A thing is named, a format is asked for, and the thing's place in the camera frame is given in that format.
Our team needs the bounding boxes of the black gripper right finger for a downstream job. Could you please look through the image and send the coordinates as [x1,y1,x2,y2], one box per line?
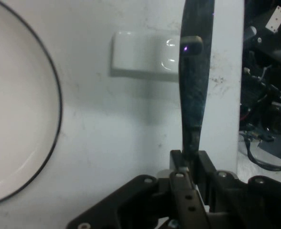
[195,151,281,229]

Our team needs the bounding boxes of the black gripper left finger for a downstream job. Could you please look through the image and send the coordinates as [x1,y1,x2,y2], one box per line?
[66,150,210,229]

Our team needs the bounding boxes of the white ceramic knife rest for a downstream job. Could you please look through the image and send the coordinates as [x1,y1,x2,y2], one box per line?
[110,30,182,83]

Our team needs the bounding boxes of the black electronics equipment with wiring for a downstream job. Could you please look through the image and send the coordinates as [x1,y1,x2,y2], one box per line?
[238,0,281,172]

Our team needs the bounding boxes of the white plate with black rim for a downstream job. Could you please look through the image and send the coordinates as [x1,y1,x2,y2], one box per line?
[0,0,64,208]

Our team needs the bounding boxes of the thick black cable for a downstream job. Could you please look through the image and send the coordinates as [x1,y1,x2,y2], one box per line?
[245,139,281,172]

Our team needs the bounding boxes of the white perforated bracket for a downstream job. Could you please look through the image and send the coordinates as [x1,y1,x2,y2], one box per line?
[266,6,281,33]

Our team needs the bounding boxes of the black table knife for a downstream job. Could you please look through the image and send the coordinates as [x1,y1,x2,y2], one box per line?
[178,0,216,167]

